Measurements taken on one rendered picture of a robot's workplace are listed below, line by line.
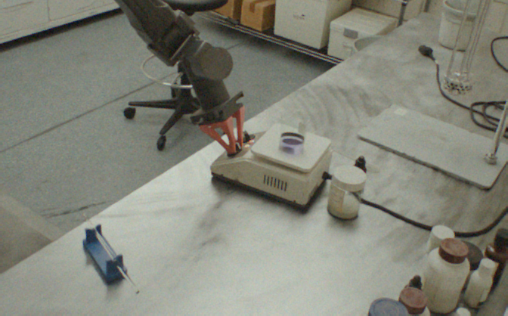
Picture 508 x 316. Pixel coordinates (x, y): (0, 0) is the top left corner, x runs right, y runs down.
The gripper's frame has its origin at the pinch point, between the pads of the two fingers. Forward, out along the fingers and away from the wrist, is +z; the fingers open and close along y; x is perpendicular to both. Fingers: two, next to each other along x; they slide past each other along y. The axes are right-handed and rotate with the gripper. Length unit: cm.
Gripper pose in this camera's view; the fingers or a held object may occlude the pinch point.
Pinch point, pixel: (234, 146)
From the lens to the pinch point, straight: 111.6
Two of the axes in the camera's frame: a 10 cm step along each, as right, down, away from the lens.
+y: 4.7, -4.5, 7.6
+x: -8.0, 1.4, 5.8
